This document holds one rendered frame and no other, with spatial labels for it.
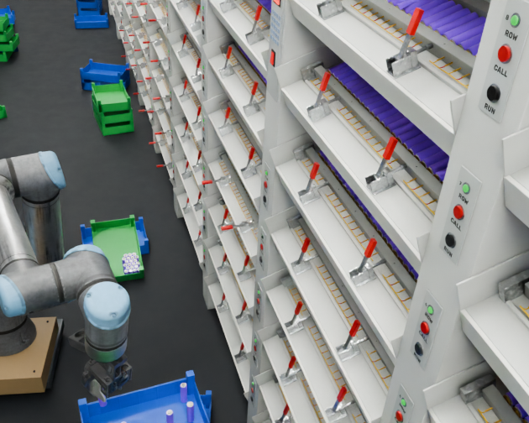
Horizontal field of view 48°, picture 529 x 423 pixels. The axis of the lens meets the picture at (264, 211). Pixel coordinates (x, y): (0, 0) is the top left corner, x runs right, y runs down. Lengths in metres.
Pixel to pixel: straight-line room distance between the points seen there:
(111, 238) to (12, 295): 1.62
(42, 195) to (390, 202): 1.18
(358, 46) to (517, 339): 0.50
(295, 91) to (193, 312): 1.52
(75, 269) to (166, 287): 1.44
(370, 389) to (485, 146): 0.61
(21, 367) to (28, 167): 0.82
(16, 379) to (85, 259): 1.03
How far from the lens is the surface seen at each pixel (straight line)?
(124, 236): 2.91
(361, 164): 1.04
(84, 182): 3.51
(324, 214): 1.24
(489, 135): 0.70
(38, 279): 1.33
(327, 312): 1.31
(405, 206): 0.94
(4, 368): 2.35
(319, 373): 1.45
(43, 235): 2.02
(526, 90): 0.66
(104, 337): 1.30
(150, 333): 2.55
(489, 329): 0.78
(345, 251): 1.15
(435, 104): 0.81
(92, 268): 1.33
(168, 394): 1.72
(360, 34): 1.02
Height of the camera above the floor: 1.84
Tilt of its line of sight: 35 degrees down
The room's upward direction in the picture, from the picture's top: 4 degrees clockwise
